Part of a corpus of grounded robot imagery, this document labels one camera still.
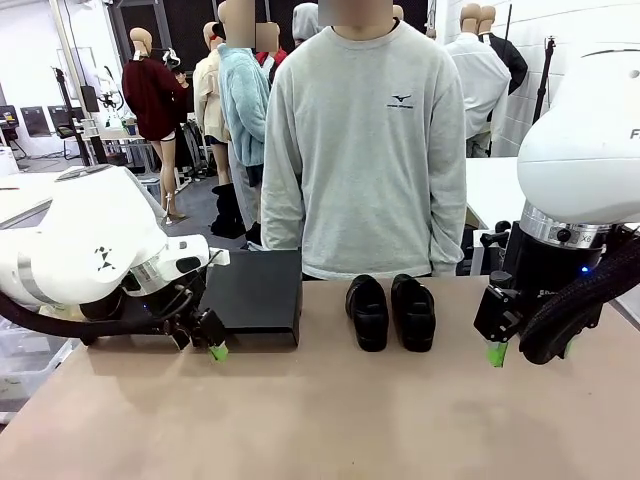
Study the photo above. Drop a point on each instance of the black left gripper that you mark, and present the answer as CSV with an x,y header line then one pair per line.
x,y
170,300

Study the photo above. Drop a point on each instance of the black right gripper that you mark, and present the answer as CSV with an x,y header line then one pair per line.
x,y
550,270

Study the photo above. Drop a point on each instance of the black loafer shoe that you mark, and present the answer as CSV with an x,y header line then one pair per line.
x,y
100,307
414,315
367,315

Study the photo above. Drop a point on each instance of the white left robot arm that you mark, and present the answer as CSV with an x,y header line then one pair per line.
x,y
75,240

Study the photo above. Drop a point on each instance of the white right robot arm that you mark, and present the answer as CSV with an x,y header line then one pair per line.
x,y
580,150

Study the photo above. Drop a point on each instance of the person's left forearm grey sleeve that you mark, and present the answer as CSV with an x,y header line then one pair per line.
x,y
447,225

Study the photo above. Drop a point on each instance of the person's right forearm grey sleeve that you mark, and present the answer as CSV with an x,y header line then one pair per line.
x,y
280,210

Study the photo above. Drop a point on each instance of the black metal shoe stand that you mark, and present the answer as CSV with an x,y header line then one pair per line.
x,y
260,290
89,339

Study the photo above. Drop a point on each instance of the black tripod stand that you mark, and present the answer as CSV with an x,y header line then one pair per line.
x,y
544,85

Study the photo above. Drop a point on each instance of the black box on stand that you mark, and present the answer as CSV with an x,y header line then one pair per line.
x,y
89,98

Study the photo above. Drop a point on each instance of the black fuzzy mannequin boots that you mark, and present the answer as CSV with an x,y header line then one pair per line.
x,y
254,235
227,210

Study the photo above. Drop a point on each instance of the white side table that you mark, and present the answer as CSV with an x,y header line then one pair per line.
x,y
492,190

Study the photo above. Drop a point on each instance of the clear plastic storage bin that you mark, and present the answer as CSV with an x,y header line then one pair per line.
x,y
30,370

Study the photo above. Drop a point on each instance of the wooden background table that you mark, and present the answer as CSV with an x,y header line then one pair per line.
x,y
117,132

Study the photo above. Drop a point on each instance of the mannequin in beige jacket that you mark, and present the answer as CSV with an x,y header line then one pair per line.
x,y
210,100

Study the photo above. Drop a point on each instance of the mannequin in light blue fleece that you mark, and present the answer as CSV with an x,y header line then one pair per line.
x,y
242,100

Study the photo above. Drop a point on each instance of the person in grey sweatshirt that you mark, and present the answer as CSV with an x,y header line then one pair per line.
x,y
360,150

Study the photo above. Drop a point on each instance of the mannequin in maroon sweater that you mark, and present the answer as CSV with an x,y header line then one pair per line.
x,y
150,100

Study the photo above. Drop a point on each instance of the mannequin in white shirt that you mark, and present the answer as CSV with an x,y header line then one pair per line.
x,y
480,85

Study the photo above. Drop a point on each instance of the black monitor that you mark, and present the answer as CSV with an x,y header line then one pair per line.
x,y
35,120
65,117

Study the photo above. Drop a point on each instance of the mannequin in black jacket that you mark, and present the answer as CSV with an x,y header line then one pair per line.
x,y
510,57

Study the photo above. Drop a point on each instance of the white VR headset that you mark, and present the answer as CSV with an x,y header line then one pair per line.
x,y
172,56

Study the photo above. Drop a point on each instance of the mannequin in grey hoodie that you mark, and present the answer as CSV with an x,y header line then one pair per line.
x,y
304,20

